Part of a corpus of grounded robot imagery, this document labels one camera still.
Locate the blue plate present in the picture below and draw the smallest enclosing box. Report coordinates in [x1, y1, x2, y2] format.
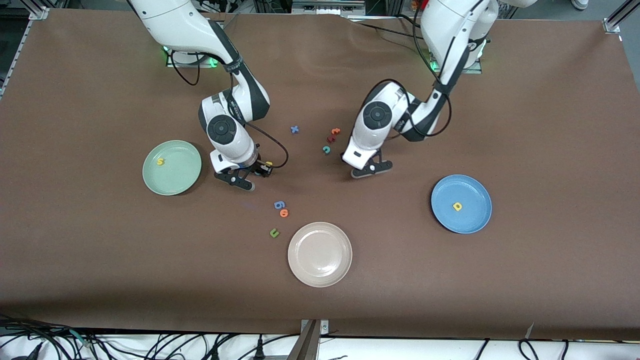
[430, 174, 493, 235]

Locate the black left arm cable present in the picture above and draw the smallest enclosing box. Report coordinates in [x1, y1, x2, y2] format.
[362, 0, 453, 138]

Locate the brown table cover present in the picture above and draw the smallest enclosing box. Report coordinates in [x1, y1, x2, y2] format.
[0, 9, 640, 341]

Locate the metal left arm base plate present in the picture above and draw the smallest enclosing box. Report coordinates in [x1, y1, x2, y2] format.
[429, 40, 484, 75]

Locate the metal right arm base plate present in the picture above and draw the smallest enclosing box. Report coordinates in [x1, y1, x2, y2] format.
[166, 47, 221, 69]

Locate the green plate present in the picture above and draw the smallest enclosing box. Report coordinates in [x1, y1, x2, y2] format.
[142, 139, 203, 196]

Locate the black base cable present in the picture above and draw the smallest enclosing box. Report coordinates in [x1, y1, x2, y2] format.
[345, 17, 425, 37]

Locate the aluminium profile bracket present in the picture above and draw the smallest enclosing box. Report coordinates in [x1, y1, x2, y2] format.
[286, 319, 331, 360]

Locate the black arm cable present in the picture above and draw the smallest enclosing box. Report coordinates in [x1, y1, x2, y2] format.
[166, 47, 290, 171]
[362, 0, 453, 138]

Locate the beige plate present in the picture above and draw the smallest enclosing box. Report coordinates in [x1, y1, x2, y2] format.
[287, 221, 353, 288]

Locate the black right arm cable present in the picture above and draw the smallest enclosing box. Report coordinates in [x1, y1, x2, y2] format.
[166, 47, 290, 171]

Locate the grey metal frame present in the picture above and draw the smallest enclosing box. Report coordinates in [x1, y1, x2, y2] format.
[291, 0, 367, 16]

